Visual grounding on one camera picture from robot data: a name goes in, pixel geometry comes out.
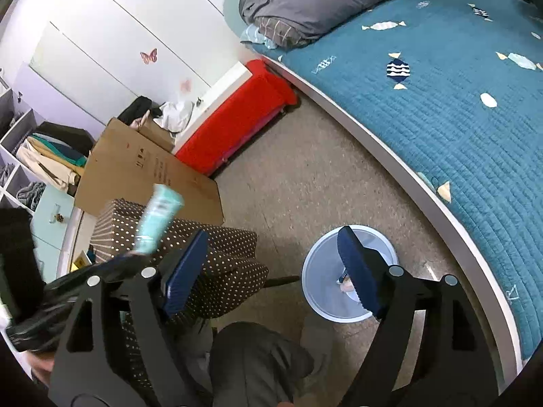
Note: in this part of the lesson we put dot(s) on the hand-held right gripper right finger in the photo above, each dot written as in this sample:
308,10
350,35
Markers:
358,267

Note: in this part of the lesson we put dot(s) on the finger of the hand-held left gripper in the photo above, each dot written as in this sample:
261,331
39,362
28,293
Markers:
123,263

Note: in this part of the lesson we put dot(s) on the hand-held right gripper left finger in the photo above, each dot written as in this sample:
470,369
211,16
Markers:
186,271

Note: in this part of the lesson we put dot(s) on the round white waste bin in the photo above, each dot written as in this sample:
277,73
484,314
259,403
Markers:
326,271

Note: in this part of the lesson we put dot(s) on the teal squeeze tube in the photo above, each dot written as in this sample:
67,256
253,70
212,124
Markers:
159,220

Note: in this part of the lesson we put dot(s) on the brown polka dot table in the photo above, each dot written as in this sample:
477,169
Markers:
229,258

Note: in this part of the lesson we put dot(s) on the small yellow object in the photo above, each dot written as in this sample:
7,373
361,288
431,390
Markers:
78,263

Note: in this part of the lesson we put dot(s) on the pinecone ornament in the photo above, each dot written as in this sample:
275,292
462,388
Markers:
59,219

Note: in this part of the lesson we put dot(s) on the large cardboard box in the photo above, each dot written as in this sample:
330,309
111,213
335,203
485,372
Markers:
140,169

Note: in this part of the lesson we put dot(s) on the grey blue folded clothes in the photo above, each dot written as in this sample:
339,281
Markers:
29,193

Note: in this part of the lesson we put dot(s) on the person's grey trouser leg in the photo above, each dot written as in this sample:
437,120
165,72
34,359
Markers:
254,369

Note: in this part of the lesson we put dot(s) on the stack of folded clothes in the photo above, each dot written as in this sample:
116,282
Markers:
51,157

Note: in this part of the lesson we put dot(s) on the small cardboard box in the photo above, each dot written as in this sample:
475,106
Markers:
157,135

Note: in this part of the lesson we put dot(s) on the black folded cloth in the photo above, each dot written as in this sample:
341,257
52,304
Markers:
68,133

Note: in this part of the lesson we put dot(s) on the pink cloth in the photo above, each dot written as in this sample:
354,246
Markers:
138,123

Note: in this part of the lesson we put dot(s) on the black clothing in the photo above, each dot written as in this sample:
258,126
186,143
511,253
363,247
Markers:
135,108

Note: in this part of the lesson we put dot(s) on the red storage bench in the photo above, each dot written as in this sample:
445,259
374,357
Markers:
237,114

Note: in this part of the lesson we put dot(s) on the teal quilted blanket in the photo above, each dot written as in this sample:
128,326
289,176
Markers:
424,114

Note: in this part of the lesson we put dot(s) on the white shelf unit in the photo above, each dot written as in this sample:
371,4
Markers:
21,131

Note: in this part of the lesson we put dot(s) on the white wooden board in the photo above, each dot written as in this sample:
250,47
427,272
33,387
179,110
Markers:
216,97

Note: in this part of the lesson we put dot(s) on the dark pink butterfly sticker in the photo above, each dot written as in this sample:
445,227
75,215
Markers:
148,56

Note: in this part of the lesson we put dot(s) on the white wardrobe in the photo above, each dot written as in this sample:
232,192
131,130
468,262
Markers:
106,21

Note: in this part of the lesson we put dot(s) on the light blue cloth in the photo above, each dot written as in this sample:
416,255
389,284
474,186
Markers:
256,36

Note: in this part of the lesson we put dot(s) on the plaid pillow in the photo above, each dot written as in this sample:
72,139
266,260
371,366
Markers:
280,32

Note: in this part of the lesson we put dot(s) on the white bed frame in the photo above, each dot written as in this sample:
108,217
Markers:
479,271

